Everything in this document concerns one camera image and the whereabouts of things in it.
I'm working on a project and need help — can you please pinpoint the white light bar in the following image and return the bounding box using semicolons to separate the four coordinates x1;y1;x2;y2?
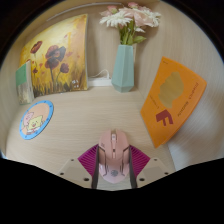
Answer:
45;1;124;23

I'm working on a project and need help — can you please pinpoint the round blue-rimmed cartoon mouse pad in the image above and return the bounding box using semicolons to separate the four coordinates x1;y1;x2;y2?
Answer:
18;99;55;141

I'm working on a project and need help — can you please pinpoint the pink and white flower bouquet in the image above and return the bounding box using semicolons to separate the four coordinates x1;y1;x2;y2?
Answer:
98;1;162;46

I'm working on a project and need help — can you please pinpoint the orange book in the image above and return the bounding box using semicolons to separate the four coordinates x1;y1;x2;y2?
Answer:
139;55;208;149

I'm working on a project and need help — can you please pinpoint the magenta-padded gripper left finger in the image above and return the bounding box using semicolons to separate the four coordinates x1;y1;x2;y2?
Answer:
55;143;100;190

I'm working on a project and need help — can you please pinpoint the white power strip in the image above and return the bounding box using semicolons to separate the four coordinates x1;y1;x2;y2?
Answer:
87;68;113;88

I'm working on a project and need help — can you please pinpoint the teal faceted vase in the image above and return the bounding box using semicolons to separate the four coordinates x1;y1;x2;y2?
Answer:
110;44;136;94

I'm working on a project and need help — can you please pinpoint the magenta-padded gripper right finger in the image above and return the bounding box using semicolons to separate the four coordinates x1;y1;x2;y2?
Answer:
128;143;177;190

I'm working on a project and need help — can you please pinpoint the green and beige book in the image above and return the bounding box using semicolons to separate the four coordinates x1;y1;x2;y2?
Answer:
15;59;35;106

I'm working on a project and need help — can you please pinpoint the yellow poppy flower painting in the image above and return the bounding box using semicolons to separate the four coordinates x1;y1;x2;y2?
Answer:
18;13;90;98

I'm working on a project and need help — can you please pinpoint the pink computer mouse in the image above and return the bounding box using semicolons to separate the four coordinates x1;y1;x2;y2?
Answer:
97;128;131;184

